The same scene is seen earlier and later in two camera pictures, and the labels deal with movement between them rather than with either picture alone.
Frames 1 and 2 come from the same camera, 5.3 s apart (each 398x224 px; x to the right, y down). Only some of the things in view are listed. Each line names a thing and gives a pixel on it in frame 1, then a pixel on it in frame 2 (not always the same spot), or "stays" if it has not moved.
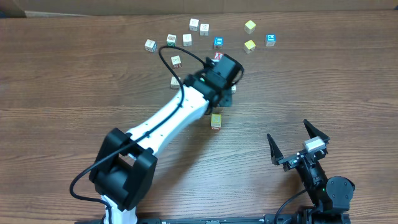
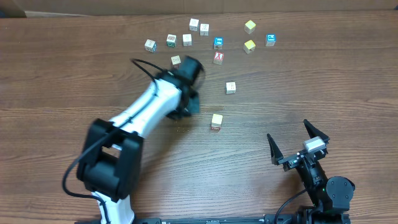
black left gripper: (226, 100) → (193, 104)
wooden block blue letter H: (216, 128) stays
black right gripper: (296, 158) stays
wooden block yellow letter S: (216, 120) stays
